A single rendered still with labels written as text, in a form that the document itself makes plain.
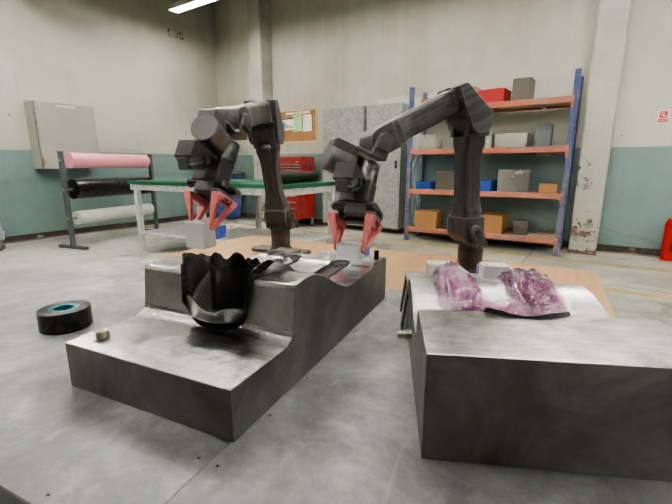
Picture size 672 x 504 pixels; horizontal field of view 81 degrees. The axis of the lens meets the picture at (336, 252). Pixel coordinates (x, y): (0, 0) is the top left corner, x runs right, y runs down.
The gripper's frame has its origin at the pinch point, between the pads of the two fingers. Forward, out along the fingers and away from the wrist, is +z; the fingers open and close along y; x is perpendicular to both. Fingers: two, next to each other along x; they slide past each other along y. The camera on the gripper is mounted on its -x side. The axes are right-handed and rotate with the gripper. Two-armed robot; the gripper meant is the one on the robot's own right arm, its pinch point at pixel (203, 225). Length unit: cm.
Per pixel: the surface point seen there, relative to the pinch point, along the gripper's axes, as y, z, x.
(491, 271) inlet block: 57, -2, 20
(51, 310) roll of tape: -10.7, 22.4, -17.4
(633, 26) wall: 162, -394, 393
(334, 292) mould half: 36.1, 10.8, -7.8
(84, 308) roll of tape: -6.4, 21.0, -14.9
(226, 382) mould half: 35, 24, -27
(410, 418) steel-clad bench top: 51, 24, -15
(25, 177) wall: -588, -120, 253
